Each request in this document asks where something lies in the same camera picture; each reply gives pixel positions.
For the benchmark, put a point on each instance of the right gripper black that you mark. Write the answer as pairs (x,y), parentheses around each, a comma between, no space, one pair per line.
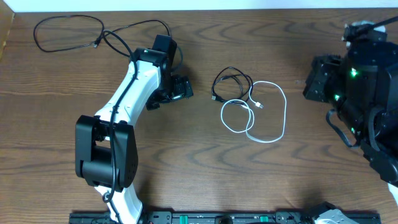
(321,66)

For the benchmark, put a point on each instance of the cardboard box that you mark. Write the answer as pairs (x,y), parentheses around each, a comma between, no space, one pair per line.
(6,20)

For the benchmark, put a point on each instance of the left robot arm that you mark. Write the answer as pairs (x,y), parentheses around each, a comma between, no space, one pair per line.
(105,145)

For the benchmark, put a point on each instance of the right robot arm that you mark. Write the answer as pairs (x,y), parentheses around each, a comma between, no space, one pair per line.
(362,89)

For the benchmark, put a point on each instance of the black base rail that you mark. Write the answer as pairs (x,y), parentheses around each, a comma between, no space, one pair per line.
(196,218)

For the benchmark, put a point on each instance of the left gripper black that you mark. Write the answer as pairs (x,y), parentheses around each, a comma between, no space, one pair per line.
(181,93)

